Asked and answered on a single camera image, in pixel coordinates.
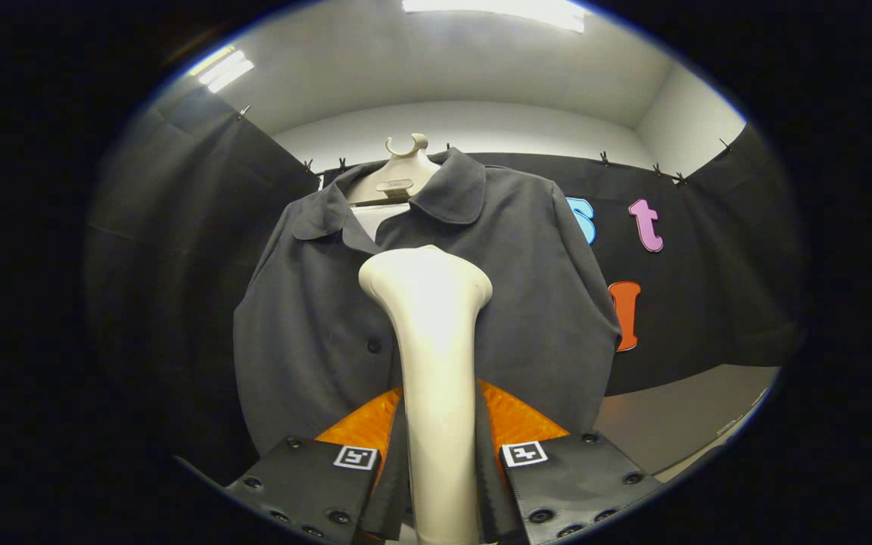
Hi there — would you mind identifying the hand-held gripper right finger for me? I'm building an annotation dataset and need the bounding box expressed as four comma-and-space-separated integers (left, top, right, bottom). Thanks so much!
474, 378, 665, 545

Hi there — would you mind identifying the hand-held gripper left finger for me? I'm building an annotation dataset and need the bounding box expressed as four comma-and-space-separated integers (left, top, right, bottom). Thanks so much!
223, 386, 413, 545

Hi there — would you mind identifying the white garment steamer head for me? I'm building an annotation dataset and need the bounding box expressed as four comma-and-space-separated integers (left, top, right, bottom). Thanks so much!
357, 244, 494, 545

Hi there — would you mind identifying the dark grey button shirt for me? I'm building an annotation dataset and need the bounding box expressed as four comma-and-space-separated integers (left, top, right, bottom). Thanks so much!
232, 147, 623, 456

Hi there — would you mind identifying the grey cabinet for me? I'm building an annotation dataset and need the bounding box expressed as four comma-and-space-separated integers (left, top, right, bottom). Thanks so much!
593, 364, 783, 479

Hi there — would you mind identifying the black backdrop cloth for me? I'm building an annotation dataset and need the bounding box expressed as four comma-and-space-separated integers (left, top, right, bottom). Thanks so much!
84, 82, 809, 487

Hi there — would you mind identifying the white inner cloth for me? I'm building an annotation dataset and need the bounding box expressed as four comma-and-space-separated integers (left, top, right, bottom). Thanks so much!
351, 202, 411, 243

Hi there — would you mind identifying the cream plastic hanger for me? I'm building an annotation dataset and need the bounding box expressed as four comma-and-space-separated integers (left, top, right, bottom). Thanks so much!
344, 132, 444, 207

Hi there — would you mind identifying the large ceiling light panel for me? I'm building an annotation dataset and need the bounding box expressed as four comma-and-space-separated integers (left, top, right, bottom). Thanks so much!
401, 0, 590, 34

